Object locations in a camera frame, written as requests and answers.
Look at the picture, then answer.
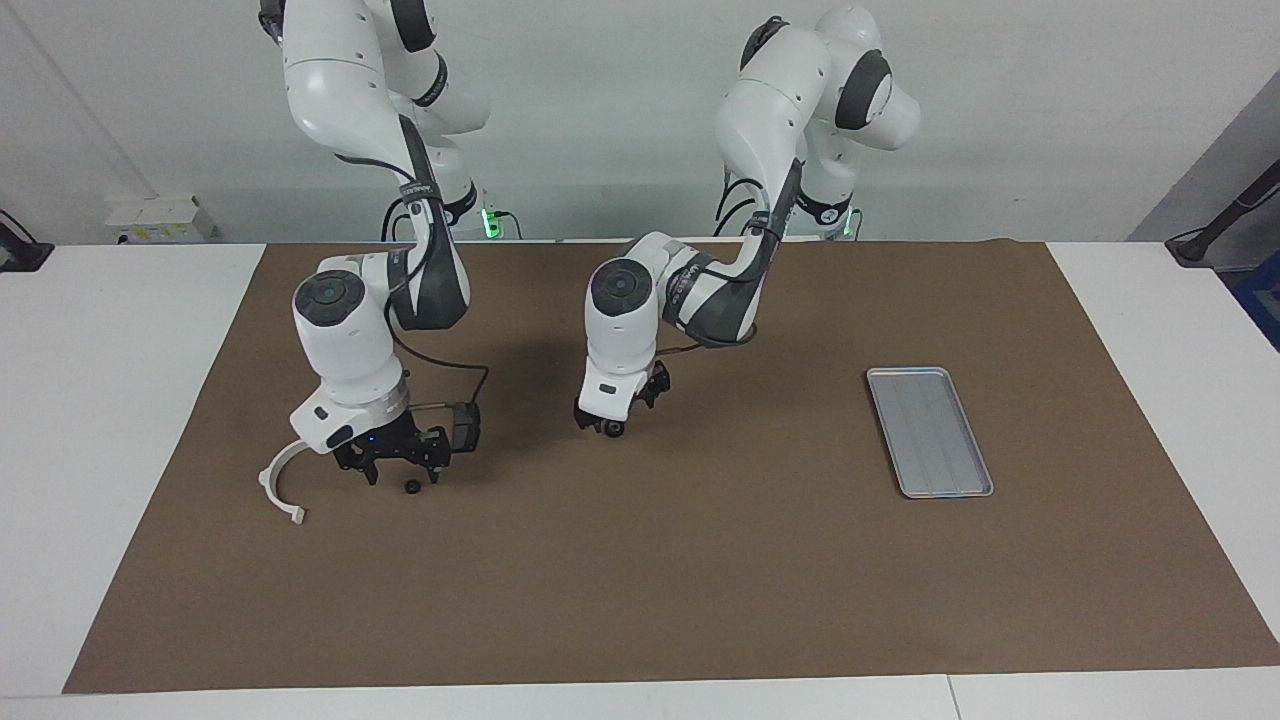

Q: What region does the blue box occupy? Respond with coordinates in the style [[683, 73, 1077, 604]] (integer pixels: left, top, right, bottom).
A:
[[1232, 275, 1280, 353]]

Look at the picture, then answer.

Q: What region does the brown table mat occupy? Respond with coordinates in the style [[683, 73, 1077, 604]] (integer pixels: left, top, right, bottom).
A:
[[62, 238, 1280, 695]]

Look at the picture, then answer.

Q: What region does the black left base cable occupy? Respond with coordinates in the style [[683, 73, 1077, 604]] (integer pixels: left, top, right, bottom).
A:
[[715, 178, 761, 239]]

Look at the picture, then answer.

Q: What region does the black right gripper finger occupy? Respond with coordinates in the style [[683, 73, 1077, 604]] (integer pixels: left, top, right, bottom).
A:
[[419, 429, 454, 487], [334, 447, 380, 488]]

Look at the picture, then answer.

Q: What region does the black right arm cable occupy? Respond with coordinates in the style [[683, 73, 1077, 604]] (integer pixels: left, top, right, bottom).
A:
[[335, 150, 491, 411]]

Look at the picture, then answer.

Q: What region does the silver metal tray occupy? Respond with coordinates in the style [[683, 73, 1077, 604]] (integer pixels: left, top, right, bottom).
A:
[[865, 366, 995, 500]]

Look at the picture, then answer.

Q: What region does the black angled stand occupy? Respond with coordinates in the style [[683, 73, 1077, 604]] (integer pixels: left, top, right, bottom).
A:
[[1165, 160, 1280, 269]]

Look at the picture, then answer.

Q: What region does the white semicircular bracket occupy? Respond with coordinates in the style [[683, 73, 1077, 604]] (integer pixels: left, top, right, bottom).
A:
[[258, 440, 313, 527]]

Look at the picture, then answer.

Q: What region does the black clamp stand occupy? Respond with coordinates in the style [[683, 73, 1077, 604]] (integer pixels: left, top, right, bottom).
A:
[[0, 208, 53, 273]]

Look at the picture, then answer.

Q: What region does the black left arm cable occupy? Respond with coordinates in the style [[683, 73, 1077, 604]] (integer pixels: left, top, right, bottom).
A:
[[655, 320, 759, 354]]

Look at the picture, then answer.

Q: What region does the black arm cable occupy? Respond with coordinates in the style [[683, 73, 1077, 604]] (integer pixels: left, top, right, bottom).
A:
[[655, 320, 759, 354], [335, 150, 491, 411]]

